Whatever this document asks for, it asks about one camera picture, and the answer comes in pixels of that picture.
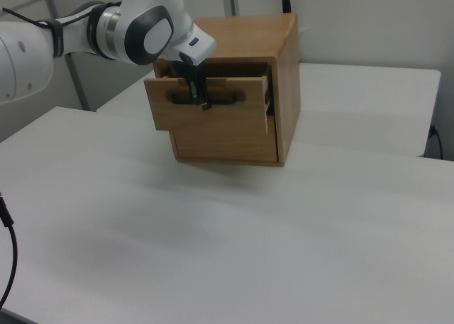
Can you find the wooden two-drawer cabinet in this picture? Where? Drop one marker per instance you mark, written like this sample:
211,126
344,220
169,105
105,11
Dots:
287,90

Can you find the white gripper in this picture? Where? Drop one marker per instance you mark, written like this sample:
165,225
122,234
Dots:
198,44

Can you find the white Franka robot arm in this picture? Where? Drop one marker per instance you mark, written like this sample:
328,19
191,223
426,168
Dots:
21,54

